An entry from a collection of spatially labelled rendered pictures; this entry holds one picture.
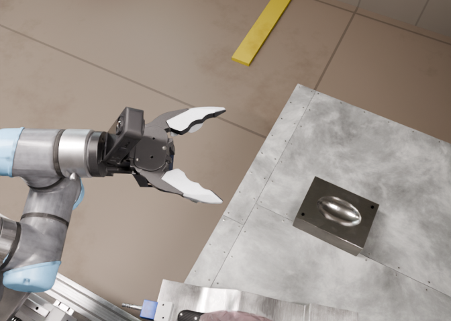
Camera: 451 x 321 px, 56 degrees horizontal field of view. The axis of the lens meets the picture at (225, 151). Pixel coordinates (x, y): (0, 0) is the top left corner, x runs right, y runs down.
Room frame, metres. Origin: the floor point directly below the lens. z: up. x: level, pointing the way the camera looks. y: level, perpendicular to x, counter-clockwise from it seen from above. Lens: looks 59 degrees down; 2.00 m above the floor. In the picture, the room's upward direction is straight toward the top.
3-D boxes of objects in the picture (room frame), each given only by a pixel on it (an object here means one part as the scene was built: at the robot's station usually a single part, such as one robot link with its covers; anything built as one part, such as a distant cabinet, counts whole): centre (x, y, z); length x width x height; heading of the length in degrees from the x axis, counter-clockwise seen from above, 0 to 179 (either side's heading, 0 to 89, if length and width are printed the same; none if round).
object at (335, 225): (0.48, -0.32, 0.83); 0.20 x 0.15 x 0.07; 62
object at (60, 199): (0.32, 0.30, 1.34); 0.11 x 0.08 x 0.11; 178
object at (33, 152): (0.34, 0.30, 1.43); 0.11 x 0.08 x 0.09; 88
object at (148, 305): (0.21, 0.20, 0.85); 0.13 x 0.05 x 0.05; 79
